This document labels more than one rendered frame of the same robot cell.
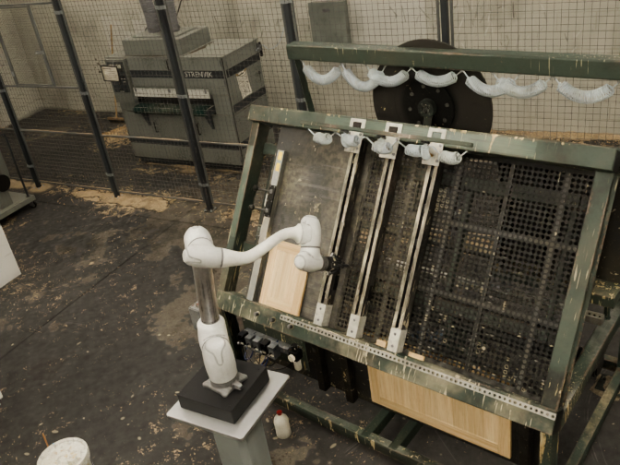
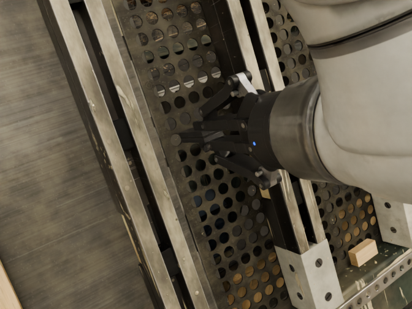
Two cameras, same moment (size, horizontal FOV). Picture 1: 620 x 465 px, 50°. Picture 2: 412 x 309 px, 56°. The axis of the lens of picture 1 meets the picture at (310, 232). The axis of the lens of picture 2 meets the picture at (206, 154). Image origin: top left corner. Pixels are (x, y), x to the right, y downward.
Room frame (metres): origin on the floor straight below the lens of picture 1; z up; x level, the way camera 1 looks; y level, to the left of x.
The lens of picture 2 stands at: (3.07, 0.25, 1.56)
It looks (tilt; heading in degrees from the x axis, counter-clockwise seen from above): 40 degrees down; 284
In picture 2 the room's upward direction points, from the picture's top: straight up
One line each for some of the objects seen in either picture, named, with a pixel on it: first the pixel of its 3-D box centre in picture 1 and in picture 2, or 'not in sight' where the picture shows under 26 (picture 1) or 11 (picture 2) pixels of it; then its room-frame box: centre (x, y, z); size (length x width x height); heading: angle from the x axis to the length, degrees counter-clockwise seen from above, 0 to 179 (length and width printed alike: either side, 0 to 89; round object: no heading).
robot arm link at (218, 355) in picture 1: (218, 357); not in sight; (2.84, 0.59, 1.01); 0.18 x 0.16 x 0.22; 12
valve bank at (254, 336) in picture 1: (268, 350); not in sight; (3.24, 0.37, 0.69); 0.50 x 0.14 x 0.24; 48
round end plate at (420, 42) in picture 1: (427, 107); not in sight; (3.79, -0.81, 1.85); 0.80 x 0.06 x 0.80; 48
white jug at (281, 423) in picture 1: (281, 423); not in sight; (3.23, 0.38, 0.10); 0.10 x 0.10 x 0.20
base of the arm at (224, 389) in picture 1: (226, 378); not in sight; (2.82, 0.57, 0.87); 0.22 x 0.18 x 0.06; 47
